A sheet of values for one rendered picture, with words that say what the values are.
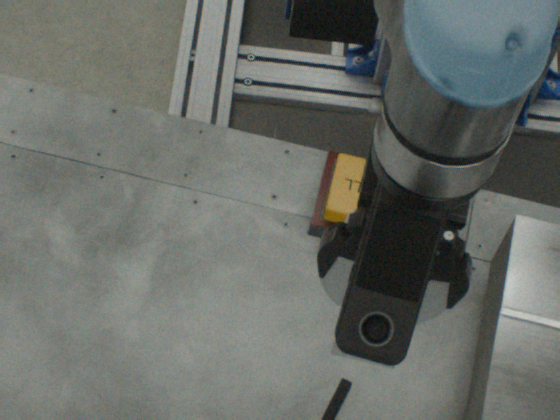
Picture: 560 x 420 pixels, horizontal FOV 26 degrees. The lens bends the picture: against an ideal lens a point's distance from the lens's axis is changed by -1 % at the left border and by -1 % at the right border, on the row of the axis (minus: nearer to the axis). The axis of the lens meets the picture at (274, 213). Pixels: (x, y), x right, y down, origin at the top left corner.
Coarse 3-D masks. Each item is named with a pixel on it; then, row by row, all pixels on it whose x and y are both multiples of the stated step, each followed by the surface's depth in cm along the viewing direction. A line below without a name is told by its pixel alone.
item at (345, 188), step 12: (348, 156) 109; (336, 168) 108; (348, 168) 108; (360, 168) 108; (336, 180) 107; (348, 180) 107; (360, 180) 108; (336, 192) 107; (348, 192) 107; (336, 204) 106; (348, 204) 106; (324, 216) 107; (336, 216) 107
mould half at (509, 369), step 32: (512, 224) 102; (544, 224) 101; (512, 256) 99; (544, 256) 99; (512, 288) 98; (544, 288) 98; (512, 320) 97; (544, 320) 97; (480, 352) 102; (512, 352) 96; (544, 352) 96; (480, 384) 98; (512, 384) 95; (544, 384) 95; (480, 416) 94; (512, 416) 94; (544, 416) 94
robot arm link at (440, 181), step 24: (384, 120) 69; (384, 144) 70; (504, 144) 68; (384, 168) 71; (408, 168) 69; (432, 168) 68; (456, 168) 67; (480, 168) 68; (432, 192) 70; (456, 192) 70
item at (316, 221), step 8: (336, 152) 111; (328, 160) 110; (328, 168) 110; (328, 176) 109; (328, 184) 109; (320, 192) 109; (320, 200) 108; (320, 208) 108; (320, 216) 107; (312, 224) 107; (320, 224) 107; (328, 224) 107
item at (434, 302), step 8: (432, 280) 82; (432, 288) 83; (440, 288) 83; (424, 296) 84; (432, 296) 84; (440, 296) 84; (424, 304) 85; (432, 304) 85; (440, 304) 85; (424, 312) 87; (432, 312) 86; (440, 312) 86; (424, 320) 88
